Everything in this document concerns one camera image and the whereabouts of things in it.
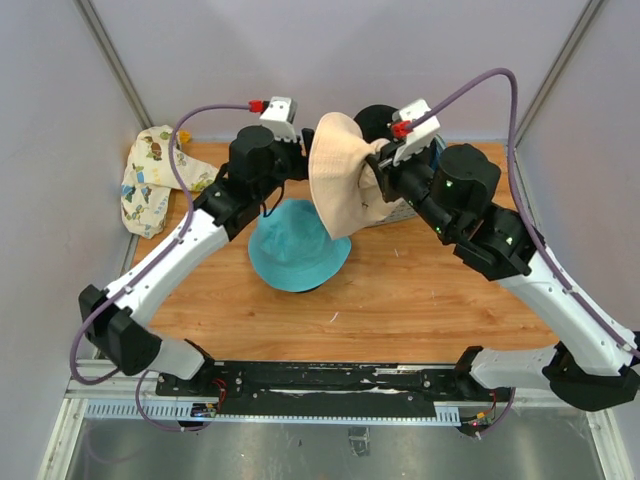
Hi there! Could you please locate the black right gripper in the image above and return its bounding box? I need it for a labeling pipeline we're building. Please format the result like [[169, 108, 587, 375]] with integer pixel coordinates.
[[366, 135, 457, 240]]

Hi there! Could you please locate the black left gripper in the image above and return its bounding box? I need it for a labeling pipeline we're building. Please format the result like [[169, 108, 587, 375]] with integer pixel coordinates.
[[255, 127, 329, 202]]

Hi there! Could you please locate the beige bucket hat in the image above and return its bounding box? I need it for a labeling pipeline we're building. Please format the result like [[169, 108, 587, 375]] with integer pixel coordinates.
[[309, 112, 396, 240]]

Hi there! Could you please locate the turquoise bucket hat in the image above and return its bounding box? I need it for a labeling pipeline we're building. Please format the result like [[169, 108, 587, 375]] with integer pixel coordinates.
[[248, 199, 352, 293]]

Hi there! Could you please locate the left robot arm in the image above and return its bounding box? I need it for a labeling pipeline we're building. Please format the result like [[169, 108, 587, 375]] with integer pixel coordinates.
[[79, 126, 314, 396]]

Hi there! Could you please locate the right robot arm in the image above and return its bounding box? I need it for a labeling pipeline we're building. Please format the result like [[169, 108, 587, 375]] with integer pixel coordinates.
[[365, 144, 639, 412]]

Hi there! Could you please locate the grey plastic basket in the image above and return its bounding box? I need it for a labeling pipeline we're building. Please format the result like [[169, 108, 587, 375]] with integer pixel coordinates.
[[373, 145, 431, 227]]

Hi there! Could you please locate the blue hat in basket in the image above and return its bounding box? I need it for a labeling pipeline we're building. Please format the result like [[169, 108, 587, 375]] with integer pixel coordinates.
[[429, 135, 447, 170]]

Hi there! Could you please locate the black pink-lined hat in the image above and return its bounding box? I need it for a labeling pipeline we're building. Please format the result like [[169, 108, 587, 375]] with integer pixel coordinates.
[[354, 104, 397, 146]]

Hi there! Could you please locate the small yellow object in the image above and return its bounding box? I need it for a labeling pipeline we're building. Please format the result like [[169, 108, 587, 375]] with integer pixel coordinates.
[[178, 130, 191, 144]]

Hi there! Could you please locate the cartoon print cloth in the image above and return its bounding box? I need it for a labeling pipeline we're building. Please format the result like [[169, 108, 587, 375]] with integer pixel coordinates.
[[121, 125, 218, 239]]

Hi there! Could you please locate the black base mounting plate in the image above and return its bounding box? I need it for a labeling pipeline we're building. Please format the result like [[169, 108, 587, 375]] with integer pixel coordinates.
[[156, 361, 510, 421]]

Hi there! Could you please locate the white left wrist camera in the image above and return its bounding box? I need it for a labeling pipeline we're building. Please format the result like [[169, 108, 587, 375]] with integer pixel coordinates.
[[248, 96, 297, 143]]

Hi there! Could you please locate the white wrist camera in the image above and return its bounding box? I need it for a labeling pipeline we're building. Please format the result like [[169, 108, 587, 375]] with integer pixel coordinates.
[[248, 96, 297, 143], [391, 98, 441, 167]]

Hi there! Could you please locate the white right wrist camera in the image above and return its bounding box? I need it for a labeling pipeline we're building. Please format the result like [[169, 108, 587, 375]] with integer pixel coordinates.
[[391, 98, 441, 167]]

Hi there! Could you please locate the black wire hat stand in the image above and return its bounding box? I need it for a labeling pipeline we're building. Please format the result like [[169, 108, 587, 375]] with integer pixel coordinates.
[[295, 284, 324, 294]]

